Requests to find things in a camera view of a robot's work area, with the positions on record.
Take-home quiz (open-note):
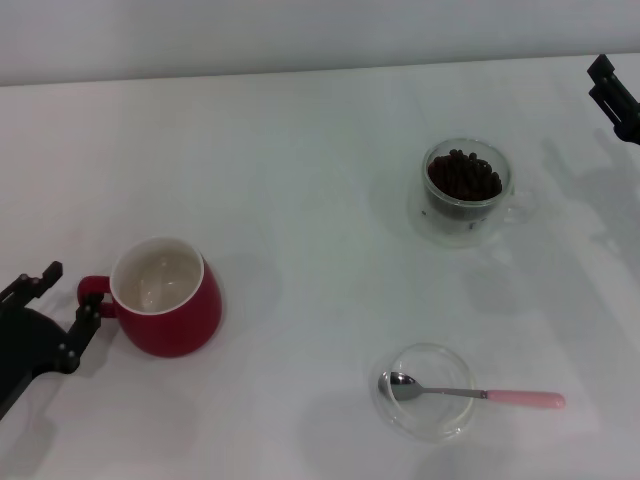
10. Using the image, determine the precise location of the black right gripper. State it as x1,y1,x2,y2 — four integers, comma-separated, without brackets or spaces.
587,53,640,146

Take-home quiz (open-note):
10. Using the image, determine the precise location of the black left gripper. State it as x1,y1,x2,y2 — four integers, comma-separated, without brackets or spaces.
0,260,106,416

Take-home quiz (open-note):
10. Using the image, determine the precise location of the red ceramic mug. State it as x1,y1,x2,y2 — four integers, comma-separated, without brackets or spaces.
76,235,224,359

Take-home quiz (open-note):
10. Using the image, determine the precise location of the pink-handled metal spoon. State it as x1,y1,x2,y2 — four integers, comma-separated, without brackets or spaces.
377,371,566,410

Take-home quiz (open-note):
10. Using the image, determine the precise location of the pile of coffee beans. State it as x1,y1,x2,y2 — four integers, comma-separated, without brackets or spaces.
425,148,504,221

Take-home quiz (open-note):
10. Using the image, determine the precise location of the clear double-walled glass cup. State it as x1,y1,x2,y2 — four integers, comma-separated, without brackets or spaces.
408,137,532,249

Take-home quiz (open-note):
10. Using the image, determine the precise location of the clear round glass dish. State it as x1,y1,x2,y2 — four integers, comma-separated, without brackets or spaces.
370,342,475,442

